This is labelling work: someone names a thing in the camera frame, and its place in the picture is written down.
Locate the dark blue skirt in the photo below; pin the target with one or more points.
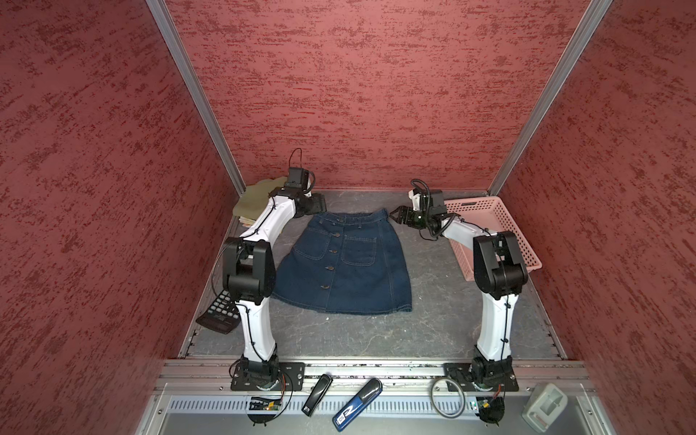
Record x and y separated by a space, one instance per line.
348 264

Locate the olive green skirt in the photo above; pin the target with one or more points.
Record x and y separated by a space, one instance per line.
255 199

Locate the blue black stapler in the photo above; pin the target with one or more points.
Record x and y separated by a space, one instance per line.
357 404

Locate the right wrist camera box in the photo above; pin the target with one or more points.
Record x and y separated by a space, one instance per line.
416 195

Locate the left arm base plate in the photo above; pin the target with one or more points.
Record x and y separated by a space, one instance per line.
290 376

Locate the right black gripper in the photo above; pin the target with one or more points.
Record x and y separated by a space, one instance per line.
409 218

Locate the pink plastic basket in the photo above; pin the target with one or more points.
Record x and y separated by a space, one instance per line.
485 215

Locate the circuit board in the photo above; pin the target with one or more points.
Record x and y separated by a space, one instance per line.
492 411
265 405

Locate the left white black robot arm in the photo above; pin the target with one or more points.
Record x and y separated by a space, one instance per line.
249 276

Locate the left circuit board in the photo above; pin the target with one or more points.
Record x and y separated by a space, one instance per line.
265 405

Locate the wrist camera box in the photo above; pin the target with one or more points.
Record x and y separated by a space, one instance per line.
416 195
300 179

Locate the floral pastel skirt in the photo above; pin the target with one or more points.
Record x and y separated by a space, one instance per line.
244 221

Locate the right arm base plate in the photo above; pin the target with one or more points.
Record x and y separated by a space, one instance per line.
460 371

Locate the black calculator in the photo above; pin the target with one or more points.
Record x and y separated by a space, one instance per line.
222 316

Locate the right circuit board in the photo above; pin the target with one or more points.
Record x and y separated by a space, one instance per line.
492 411

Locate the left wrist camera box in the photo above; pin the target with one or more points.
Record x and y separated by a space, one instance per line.
300 179

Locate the grey plastic holder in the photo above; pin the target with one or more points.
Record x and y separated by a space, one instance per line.
544 407

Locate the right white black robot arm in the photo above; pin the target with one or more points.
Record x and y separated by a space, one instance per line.
491 254

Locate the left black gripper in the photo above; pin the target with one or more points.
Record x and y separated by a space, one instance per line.
318 204

